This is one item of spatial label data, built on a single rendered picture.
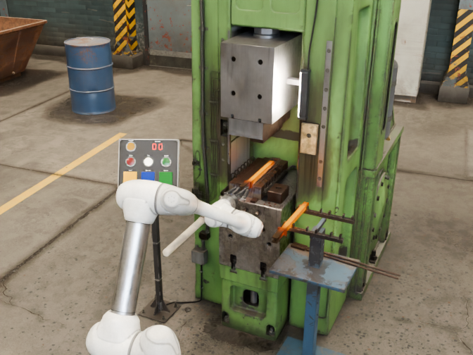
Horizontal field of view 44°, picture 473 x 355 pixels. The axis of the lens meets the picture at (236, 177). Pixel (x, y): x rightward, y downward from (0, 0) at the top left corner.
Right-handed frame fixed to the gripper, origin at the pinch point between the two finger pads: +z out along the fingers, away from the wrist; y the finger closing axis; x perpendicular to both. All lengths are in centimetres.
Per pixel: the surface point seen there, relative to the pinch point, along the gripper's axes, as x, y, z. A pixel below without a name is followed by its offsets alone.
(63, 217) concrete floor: -102, -200, 69
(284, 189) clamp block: -2.5, 19.1, 11.4
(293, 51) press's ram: 68, 13, 34
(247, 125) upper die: 33.4, -1.3, 6.0
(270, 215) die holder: -13.4, 16.0, -1.0
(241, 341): -100, 3, -10
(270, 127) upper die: 29.9, 7.7, 16.9
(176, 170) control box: 4.5, -39.7, -5.7
